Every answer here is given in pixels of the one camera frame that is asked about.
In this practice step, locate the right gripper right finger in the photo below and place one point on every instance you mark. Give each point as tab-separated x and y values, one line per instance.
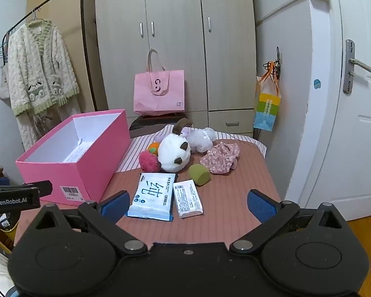
273	216

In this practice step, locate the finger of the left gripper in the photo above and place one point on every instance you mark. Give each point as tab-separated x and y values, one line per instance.
23	197

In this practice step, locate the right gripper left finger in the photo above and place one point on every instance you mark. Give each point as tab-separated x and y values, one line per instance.
102	218

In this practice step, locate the blue wet wipes pack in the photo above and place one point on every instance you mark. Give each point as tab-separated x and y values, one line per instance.
153	198

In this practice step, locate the pink cardboard storage box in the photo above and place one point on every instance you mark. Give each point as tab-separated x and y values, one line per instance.
79	156

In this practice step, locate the pink fluffy strawberry plush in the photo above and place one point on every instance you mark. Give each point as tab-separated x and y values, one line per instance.
149	162

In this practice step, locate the pink floral fabric scrunchie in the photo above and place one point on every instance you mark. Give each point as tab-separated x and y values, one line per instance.
221	158

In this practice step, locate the green makeup sponge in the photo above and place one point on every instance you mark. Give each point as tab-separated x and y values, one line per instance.
199	174

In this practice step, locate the white tissue pack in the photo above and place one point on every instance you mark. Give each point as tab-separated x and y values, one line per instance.
187	199

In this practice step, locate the orange plush ball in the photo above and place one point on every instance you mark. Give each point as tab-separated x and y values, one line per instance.
153	148

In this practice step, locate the white brown plush toy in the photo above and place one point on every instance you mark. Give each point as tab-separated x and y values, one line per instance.
174	150

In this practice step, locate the white fluffy plush toy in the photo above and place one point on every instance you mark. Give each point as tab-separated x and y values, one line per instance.
201	140

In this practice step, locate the purple plush toy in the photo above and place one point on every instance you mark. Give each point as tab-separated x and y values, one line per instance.
159	137

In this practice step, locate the striped cloth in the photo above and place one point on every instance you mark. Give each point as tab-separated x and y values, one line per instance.
130	160

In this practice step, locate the white door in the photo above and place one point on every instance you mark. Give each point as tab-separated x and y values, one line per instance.
344	178

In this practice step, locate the black suitcase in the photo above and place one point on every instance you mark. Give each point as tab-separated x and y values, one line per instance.
144	125

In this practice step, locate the colourful paper gift bag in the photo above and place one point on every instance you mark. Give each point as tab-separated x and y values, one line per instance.
268	99

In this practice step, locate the cream green knit cardigan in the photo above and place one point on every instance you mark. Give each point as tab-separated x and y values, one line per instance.
41	82

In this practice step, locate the pink tote bag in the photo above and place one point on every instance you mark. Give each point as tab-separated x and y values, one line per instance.
159	92

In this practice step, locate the grey wooden wardrobe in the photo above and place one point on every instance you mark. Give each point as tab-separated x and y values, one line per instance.
212	41

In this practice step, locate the black clothes rack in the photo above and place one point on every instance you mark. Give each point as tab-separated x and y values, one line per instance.
76	22

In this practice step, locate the silver door handle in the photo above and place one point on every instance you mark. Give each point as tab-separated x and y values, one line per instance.
350	63

